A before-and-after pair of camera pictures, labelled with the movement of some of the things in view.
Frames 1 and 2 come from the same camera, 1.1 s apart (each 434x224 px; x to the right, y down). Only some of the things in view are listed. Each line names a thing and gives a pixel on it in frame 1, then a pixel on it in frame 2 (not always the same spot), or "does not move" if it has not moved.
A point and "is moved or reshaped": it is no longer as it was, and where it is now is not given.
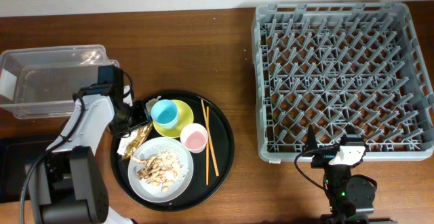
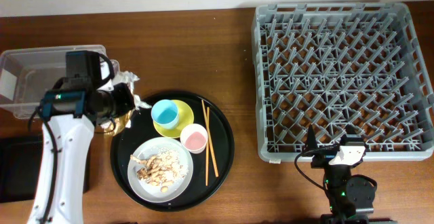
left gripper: x=142 y=120 -> x=124 y=91
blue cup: x=165 y=113 does not move
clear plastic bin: x=42 y=83 does not move
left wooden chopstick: x=207 y=144 does not move
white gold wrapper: x=129 y=144 is moved or reshaped
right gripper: x=325 y=154 does not move
